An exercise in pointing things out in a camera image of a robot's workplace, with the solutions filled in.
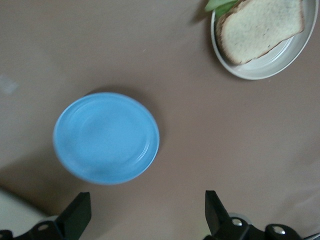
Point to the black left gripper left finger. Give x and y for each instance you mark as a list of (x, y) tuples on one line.
[(75, 220)]

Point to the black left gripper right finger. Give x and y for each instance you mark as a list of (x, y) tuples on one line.
[(217, 220)]

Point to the bread slice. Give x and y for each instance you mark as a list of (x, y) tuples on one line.
[(260, 30)]

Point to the green lettuce leaf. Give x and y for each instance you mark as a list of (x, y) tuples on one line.
[(218, 6)]

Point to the blue plate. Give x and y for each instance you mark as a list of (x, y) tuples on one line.
[(106, 138)]

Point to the beige plate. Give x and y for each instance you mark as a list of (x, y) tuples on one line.
[(275, 65)]

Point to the beige chrome toaster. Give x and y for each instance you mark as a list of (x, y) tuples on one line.
[(15, 212)]

